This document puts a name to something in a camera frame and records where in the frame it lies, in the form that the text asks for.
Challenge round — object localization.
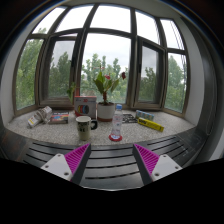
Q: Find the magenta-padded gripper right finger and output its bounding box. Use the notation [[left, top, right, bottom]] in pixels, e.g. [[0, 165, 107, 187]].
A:
[[132, 143, 183, 186]]

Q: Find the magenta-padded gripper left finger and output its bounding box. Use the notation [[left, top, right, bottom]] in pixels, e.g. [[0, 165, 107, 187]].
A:
[[40, 143, 93, 185]]

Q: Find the clear blue-capped water bottle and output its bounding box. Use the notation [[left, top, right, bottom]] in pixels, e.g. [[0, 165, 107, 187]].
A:
[[110, 103, 124, 139]]

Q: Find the white mug with black lettering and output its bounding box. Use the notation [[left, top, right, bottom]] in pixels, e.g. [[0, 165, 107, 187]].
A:
[[75, 115, 99, 142]]

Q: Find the yellow glue box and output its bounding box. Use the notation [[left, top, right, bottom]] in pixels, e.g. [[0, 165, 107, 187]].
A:
[[137, 116, 165, 133]]

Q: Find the flat round red coaster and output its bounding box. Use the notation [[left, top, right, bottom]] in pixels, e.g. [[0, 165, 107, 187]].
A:
[[108, 133, 123, 143]]

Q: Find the black lattice trivet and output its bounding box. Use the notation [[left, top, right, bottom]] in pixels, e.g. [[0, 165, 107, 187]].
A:
[[121, 113, 138, 124]]

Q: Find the small light blue pack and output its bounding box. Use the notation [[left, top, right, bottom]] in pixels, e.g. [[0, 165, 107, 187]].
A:
[[135, 109, 155, 122]]

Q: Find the red white filament box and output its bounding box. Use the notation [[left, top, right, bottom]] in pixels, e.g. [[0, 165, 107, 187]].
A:
[[73, 95, 98, 120]]

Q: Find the potted plant in white pot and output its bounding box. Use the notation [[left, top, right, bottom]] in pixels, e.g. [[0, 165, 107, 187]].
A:
[[66, 64, 128, 123]]

